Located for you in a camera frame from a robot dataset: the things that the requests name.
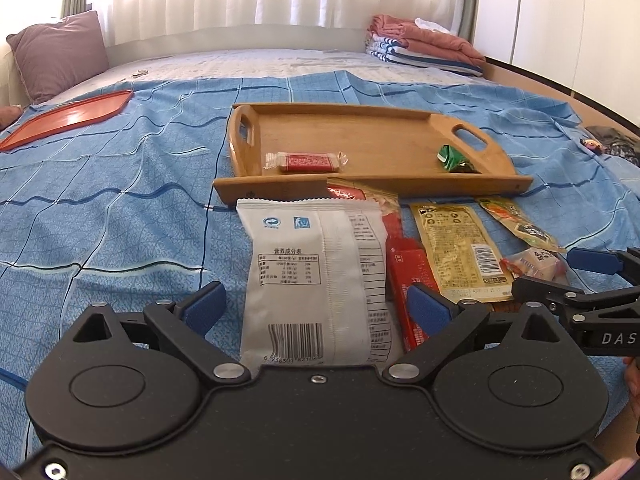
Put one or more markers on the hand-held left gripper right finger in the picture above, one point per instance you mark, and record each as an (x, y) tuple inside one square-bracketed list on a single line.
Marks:
[(425, 306)]

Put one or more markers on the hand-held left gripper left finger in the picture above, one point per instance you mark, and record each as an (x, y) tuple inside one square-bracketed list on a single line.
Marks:
[(205, 306)]

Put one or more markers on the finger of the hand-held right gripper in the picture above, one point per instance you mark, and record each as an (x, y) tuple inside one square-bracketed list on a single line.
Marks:
[(545, 290), (592, 260)]

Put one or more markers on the small white pink candy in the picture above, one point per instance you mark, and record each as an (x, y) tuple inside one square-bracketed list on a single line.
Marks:
[(535, 263)]

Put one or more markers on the long red bar packet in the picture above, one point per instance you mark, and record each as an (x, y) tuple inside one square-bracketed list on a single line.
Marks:
[(411, 270)]

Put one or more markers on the yellow-green packet orange picture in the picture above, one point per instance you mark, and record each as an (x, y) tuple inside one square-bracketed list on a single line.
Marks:
[(507, 216)]

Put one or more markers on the white snack packet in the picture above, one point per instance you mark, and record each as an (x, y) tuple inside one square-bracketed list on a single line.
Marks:
[(300, 270)]

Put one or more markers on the red gold peanut packet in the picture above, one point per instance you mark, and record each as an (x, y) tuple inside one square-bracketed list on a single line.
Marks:
[(386, 199)]

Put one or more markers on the wooden tray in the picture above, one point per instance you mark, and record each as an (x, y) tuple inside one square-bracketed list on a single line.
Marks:
[(350, 137)]

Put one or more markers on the person's right hand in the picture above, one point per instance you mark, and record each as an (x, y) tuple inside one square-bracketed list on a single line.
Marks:
[(634, 395)]

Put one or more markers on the yellow snack packet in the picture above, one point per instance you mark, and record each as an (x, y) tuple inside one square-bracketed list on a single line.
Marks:
[(450, 245)]

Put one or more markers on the small colourful toy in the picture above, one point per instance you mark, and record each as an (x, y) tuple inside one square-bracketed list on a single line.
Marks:
[(594, 145)]

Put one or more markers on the dark patterned cloth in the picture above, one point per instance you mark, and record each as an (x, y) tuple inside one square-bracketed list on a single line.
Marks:
[(617, 141)]

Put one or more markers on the blue checked bedsheet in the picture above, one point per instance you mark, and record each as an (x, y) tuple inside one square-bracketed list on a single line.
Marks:
[(125, 210)]

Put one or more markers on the green candy packet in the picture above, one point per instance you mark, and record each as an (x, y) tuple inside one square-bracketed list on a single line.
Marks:
[(452, 157)]

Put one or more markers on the red candy bar clear wrapper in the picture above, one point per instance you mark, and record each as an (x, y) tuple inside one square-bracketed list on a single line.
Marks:
[(305, 161)]

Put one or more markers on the orange plastic tray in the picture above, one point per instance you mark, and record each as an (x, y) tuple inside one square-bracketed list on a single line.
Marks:
[(65, 119)]

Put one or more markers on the small metal keys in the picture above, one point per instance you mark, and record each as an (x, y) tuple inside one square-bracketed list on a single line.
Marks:
[(140, 73)]

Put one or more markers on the white wardrobe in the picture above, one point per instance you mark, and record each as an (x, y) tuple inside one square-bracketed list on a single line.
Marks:
[(565, 15)]

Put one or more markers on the white quilted mattress pad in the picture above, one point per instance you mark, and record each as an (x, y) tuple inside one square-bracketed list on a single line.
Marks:
[(250, 62)]

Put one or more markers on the folded blue striped blanket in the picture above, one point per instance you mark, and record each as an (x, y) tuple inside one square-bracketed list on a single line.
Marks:
[(410, 57)]

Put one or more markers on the folded blankets pile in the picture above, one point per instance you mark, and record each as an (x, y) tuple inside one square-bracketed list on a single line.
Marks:
[(435, 42)]

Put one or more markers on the small white cloth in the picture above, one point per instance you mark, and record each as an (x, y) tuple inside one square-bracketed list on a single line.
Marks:
[(431, 24)]

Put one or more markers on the mauve pillow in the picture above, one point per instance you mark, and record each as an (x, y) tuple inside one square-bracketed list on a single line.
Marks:
[(57, 55)]

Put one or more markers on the wooden bed frame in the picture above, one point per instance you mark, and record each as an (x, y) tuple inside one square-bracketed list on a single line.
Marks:
[(540, 82)]

